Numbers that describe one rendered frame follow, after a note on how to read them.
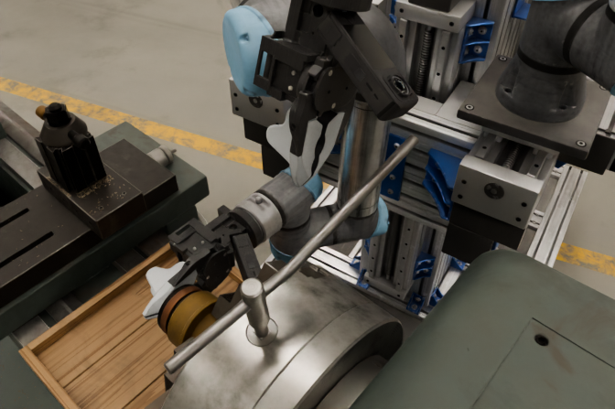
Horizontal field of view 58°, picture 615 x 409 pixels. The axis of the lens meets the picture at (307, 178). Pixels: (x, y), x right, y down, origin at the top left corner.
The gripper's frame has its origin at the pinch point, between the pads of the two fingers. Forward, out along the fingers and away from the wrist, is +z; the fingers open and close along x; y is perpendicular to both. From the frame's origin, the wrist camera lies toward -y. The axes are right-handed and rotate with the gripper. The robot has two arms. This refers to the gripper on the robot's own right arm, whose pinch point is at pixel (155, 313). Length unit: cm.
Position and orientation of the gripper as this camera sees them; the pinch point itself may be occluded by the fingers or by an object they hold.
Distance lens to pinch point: 83.2
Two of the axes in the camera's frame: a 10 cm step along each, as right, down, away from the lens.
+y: -7.5, -4.6, 4.8
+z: -6.6, 5.2, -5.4
